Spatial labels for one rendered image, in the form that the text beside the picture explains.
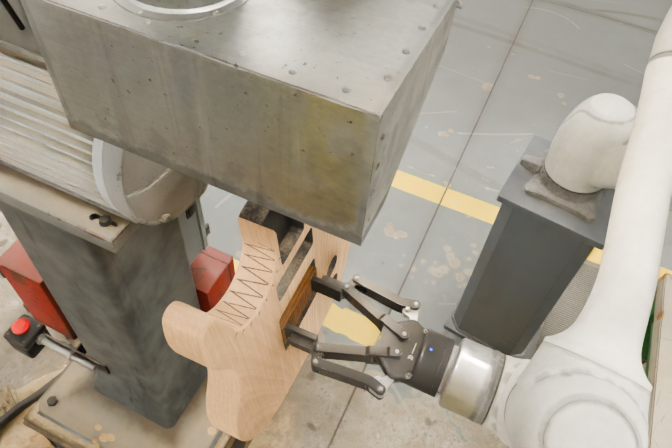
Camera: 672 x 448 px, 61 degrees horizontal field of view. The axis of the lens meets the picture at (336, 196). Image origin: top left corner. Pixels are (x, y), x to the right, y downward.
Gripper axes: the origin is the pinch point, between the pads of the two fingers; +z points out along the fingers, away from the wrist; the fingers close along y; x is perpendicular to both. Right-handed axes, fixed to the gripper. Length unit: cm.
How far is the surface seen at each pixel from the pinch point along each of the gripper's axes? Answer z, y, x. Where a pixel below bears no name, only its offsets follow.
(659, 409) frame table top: -52, 15, -18
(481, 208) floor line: -16, 119, -121
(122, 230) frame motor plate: 26.9, -1.8, 3.4
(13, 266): 63, -5, -29
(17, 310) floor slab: 114, 2, -108
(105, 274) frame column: 35.3, -3.2, -13.4
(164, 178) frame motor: 19.0, 1.8, 15.3
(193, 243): 39, 19, -38
